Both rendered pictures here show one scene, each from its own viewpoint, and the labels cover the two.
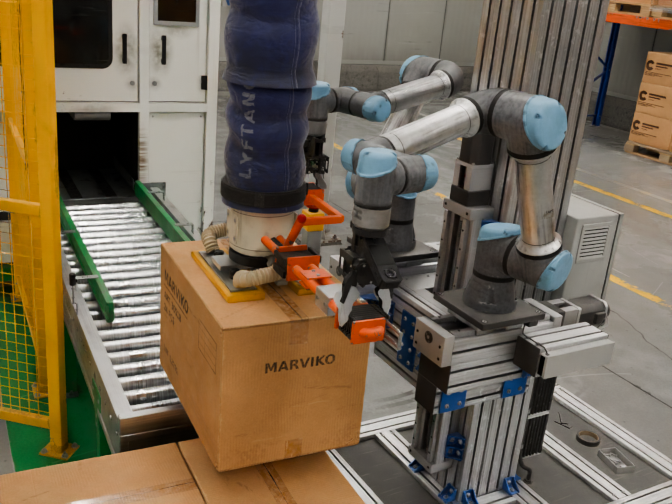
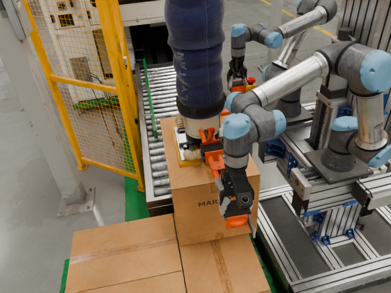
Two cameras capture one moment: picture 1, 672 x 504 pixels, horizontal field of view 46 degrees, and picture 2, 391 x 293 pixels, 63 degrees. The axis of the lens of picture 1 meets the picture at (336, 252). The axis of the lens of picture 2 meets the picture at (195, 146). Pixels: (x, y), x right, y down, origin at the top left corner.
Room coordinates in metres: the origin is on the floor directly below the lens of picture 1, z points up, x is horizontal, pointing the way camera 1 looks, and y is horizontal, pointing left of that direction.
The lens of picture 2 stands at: (0.76, -0.20, 2.03)
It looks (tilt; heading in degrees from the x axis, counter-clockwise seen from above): 37 degrees down; 20
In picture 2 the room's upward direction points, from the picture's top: 5 degrees counter-clockwise
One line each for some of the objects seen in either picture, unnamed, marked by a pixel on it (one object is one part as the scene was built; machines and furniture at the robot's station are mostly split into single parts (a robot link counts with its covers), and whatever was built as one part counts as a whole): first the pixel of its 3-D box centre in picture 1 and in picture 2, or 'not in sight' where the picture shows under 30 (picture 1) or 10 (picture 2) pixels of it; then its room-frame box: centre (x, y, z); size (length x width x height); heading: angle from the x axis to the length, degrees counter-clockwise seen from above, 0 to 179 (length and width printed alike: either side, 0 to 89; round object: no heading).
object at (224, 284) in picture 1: (226, 268); (184, 141); (1.96, 0.29, 1.10); 0.34 x 0.10 x 0.05; 27
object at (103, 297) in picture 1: (67, 240); (145, 90); (3.34, 1.22, 0.60); 1.60 x 0.10 x 0.09; 28
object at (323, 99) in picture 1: (317, 100); (238, 36); (2.37, 0.10, 1.50); 0.09 x 0.08 x 0.11; 134
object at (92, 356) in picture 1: (66, 292); (142, 118); (3.00, 1.11, 0.50); 2.31 x 0.05 x 0.19; 28
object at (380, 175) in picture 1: (376, 177); (237, 134); (1.50, -0.07, 1.51); 0.09 x 0.08 x 0.11; 133
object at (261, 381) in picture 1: (255, 339); (205, 172); (2.00, 0.20, 0.87); 0.60 x 0.40 x 0.40; 27
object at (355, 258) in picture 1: (365, 253); (234, 175); (1.50, -0.06, 1.35); 0.09 x 0.08 x 0.12; 27
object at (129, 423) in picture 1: (233, 405); (201, 193); (2.12, 0.27, 0.58); 0.70 x 0.03 x 0.06; 118
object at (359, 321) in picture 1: (359, 323); (233, 213); (1.47, -0.06, 1.21); 0.08 x 0.07 x 0.05; 27
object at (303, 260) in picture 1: (297, 262); (212, 151); (1.79, 0.09, 1.20); 0.10 x 0.08 x 0.06; 117
